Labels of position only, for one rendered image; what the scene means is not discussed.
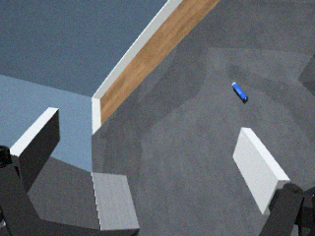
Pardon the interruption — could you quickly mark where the grey 9v battery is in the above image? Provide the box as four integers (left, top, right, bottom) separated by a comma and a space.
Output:
304, 187, 315, 196

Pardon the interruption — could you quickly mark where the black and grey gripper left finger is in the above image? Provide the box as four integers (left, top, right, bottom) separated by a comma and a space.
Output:
0, 107, 60, 236

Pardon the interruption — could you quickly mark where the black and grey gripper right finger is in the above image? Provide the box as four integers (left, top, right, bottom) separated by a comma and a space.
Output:
233, 128, 315, 236

